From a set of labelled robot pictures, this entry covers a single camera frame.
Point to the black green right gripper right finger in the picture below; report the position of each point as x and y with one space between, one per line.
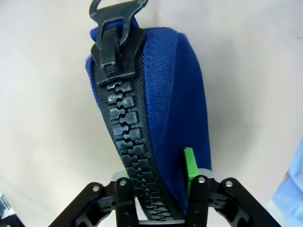
201 189

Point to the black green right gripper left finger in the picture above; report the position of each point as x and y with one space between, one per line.
106 203

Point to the blue CAMPUS pencil case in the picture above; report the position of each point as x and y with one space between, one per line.
146 99

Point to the light blue cloth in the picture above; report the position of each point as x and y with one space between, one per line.
290 184

